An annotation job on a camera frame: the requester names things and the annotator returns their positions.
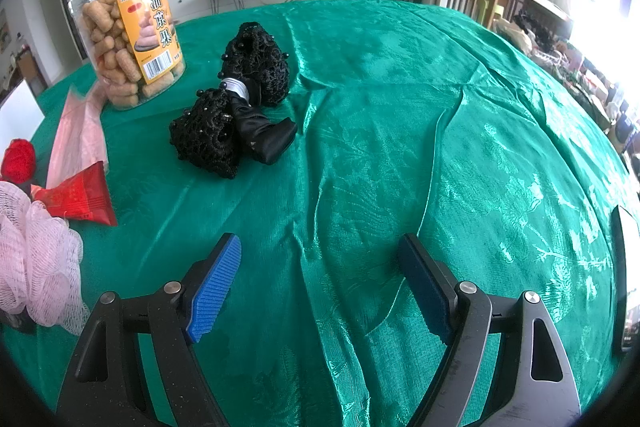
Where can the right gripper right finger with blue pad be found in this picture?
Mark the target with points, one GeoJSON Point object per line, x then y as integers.
{"type": "Point", "coordinates": [532, 385]}

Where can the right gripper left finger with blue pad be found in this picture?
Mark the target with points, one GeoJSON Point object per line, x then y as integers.
{"type": "Point", "coordinates": [105, 384]}

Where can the red snack packet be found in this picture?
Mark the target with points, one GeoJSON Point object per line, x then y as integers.
{"type": "Point", "coordinates": [82, 197]}

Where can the black lace hair accessory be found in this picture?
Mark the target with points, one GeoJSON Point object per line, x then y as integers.
{"type": "Point", "coordinates": [226, 124]}

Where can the pink mesh bath sponge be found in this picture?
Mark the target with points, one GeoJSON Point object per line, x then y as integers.
{"type": "Point", "coordinates": [40, 263]}

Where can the pink packaged cloth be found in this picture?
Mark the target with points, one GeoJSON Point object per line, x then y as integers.
{"type": "Point", "coordinates": [79, 140]}

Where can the red yarn ball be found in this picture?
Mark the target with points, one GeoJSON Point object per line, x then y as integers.
{"type": "Point", "coordinates": [18, 162]}

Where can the green satin tablecloth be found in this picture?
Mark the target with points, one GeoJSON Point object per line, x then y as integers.
{"type": "Point", "coordinates": [410, 119]}

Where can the white cardboard storage box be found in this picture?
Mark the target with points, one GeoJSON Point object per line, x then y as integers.
{"type": "Point", "coordinates": [20, 116]}

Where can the clear jar of puffed snacks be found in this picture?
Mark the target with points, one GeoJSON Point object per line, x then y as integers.
{"type": "Point", "coordinates": [132, 46]}

